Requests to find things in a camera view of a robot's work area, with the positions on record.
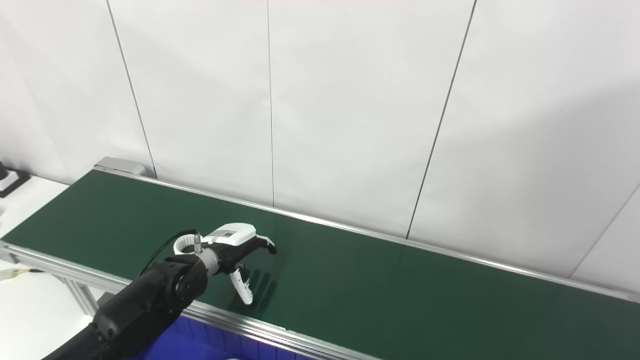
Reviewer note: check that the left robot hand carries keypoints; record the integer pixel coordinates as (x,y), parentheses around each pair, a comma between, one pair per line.
(232,240)

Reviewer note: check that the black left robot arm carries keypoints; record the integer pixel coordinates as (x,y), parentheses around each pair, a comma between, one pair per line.
(150,295)

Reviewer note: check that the blue bin with white rings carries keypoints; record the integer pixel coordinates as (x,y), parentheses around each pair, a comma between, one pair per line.
(200,342)

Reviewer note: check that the green conveyor belt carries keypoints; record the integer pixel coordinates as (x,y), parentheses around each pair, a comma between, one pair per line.
(120,166)
(400,300)

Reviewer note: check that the black cylindrical coupling part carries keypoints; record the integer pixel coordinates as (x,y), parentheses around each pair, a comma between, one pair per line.
(2,170)

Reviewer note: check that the white block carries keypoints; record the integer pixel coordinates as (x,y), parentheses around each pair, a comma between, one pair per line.
(7,182)

